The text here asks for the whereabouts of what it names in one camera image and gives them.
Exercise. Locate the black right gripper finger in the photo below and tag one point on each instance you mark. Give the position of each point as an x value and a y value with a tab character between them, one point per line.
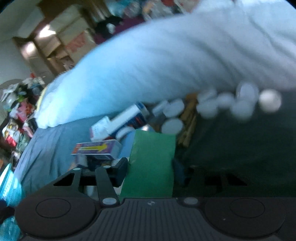
107	179

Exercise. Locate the purple yellow-arrow cream box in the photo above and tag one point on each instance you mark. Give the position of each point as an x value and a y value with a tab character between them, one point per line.
103	150

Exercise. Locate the green cardboard box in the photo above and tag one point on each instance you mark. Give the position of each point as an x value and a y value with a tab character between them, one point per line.
150	171

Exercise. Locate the white medicine box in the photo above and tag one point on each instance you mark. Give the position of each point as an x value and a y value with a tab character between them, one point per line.
134	116

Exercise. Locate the white flat jar lid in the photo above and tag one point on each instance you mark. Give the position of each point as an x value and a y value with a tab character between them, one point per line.
172	126

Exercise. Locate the light blue perforated basket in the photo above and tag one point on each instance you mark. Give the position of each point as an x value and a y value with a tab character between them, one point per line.
12	194

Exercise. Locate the pair of wooden clothespins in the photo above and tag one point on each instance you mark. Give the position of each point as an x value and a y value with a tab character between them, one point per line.
188	117

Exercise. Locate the pile of bags and clothes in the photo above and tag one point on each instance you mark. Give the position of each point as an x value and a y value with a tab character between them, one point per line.
19	99

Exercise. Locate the large cardboard box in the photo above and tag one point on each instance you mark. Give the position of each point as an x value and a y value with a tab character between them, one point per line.
66	39

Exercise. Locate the light blue folded duvet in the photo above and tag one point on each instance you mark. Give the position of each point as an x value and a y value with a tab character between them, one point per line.
168	58

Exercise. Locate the white small bottle cap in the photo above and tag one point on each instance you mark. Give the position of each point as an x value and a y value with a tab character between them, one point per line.
270	100

